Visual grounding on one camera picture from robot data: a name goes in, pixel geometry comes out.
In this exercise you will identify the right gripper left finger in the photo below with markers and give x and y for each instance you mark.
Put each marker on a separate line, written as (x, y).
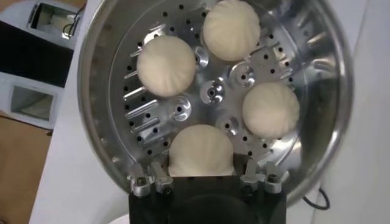
(163, 181)

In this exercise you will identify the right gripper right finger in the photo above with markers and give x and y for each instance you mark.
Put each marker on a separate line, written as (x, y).
(251, 179)

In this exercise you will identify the white steamed baozi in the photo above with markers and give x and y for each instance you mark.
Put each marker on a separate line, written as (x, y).
(271, 109)
(201, 150)
(166, 65)
(231, 30)

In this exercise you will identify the white and black robot base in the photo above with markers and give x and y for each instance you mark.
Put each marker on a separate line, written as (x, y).
(30, 54)

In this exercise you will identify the stainless steel steamer basket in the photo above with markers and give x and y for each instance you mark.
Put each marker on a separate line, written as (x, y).
(213, 91)

